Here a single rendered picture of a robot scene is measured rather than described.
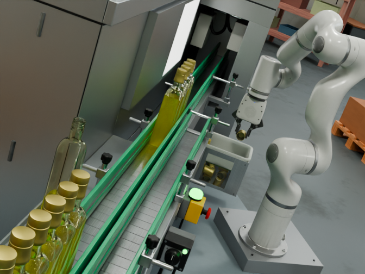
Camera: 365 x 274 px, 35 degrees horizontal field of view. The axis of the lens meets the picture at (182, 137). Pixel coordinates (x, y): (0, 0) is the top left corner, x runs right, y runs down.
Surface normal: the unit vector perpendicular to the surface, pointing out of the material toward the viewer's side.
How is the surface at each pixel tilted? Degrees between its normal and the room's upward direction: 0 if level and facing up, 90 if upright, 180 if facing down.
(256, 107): 87
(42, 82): 90
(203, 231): 0
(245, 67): 90
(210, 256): 0
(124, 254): 0
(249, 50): 90
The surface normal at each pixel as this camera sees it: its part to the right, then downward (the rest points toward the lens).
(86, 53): -0.19, 0.30
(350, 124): -0.93, -0.20
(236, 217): 0.31, -0.87
